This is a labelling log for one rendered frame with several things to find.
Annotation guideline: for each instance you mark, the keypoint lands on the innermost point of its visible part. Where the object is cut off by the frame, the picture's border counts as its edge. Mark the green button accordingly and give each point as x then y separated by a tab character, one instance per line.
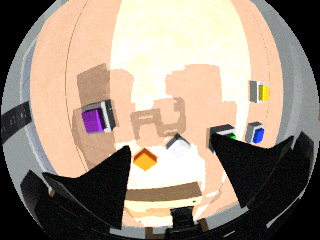
225	130

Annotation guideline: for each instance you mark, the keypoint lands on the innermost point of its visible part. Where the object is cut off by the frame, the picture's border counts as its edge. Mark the purple button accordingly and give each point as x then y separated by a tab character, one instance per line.
98	117

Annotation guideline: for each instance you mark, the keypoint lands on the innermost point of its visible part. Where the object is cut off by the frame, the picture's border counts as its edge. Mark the blue button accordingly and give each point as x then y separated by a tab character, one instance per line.
254	132

